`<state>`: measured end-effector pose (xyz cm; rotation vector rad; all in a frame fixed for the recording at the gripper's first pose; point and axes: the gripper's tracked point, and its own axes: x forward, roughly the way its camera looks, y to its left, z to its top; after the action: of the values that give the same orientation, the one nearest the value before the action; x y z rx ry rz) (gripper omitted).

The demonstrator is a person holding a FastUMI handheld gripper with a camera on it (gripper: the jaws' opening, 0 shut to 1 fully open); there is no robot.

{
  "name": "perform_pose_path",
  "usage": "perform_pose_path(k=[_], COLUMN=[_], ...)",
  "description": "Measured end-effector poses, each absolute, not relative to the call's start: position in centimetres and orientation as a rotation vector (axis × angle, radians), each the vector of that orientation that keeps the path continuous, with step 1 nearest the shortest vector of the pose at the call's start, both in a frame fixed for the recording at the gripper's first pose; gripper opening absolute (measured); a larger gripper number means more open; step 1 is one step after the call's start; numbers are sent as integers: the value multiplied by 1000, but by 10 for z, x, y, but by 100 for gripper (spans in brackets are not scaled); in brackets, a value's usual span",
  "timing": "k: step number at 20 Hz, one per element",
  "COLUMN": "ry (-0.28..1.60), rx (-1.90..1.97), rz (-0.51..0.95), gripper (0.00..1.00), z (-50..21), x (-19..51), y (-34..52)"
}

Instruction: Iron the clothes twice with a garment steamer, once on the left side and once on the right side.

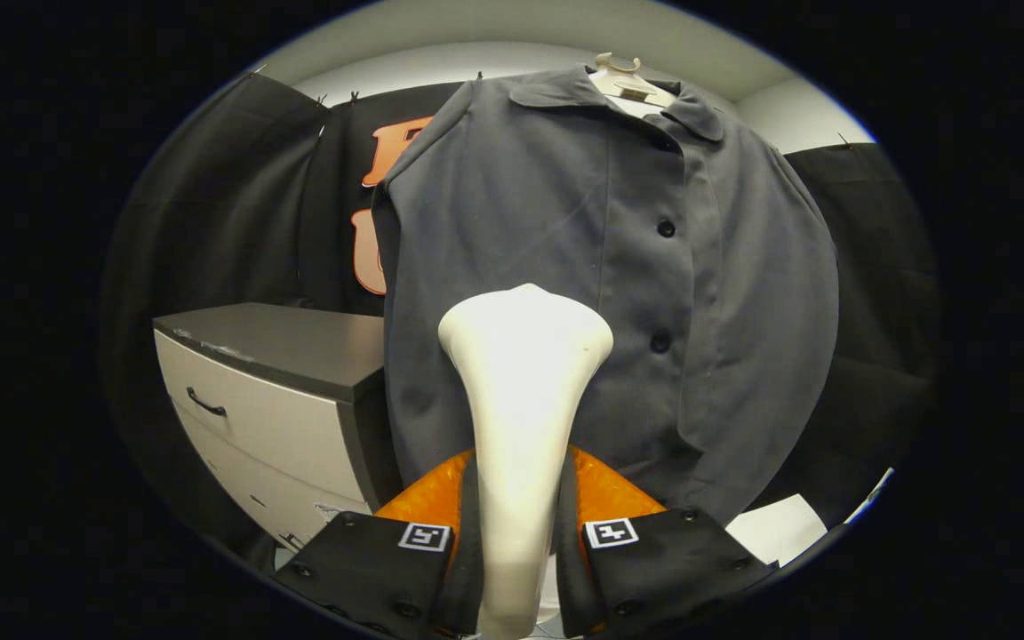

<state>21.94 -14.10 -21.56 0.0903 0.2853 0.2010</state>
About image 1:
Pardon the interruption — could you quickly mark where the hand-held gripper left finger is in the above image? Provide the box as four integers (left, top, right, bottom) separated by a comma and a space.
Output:
270, 449, 485, 639

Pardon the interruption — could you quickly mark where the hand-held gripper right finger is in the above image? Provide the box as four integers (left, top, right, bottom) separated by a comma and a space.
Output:
554, 444, 780, 639

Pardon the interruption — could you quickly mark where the white garment steamer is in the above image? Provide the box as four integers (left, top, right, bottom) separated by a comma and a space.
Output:
437, 283, 615, 640

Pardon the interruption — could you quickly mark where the grey button shirt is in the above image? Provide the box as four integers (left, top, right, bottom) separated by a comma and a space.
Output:
372, 64, 841, 525

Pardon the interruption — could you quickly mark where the white clothes hanger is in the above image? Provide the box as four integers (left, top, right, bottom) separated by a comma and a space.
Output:
588, 52, 678, 116

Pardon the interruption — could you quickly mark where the grey drawer cabinet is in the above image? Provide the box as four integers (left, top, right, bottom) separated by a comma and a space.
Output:
153, 302, 403, 552

